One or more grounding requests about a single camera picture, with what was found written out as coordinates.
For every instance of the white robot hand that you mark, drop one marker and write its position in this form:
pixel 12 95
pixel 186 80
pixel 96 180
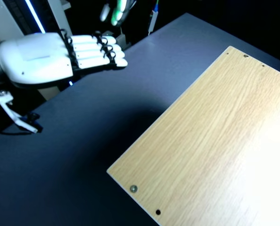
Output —
pixel 117 14
pixel 36 58

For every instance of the grey table cloth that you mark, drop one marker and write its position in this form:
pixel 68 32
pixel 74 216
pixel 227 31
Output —
pixel 71 164

